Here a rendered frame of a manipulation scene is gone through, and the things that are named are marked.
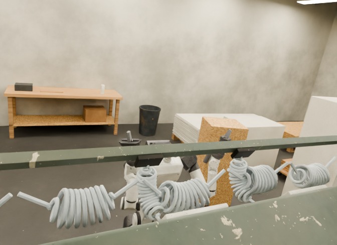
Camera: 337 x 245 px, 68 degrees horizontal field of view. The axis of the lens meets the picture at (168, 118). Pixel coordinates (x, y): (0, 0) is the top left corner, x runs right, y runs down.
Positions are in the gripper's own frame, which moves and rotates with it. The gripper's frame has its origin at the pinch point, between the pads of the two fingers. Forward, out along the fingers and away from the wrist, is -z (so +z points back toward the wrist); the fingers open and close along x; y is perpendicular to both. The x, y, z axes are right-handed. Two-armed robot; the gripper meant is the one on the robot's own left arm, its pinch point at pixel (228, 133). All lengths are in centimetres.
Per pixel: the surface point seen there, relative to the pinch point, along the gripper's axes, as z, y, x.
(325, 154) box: 0, -74, -199
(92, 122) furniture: 171, 329, -223
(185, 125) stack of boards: 91, 162, -313
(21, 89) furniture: 144, 414, -103
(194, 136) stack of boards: 96, 125, -293
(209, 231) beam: -15, -36, 141
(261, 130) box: 24, 21, -308
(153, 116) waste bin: 111, 243, -309
